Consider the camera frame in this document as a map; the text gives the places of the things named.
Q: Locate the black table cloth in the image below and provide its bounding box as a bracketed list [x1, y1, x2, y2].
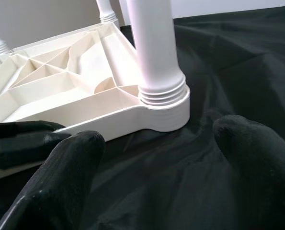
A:
[88, 9, 285, 230]

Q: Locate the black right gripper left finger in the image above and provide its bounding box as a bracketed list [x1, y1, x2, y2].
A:
[0, 130, 106, 230]

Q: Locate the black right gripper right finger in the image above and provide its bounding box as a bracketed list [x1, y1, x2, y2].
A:
[212, 114, 285, 230]

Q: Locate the white plastic table top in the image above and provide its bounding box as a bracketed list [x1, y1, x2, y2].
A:
[0, 22, 191, 181]

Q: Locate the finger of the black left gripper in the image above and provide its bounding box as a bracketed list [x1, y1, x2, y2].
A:
[0, 120, 67, 142]
[0, 132, 72, 170]

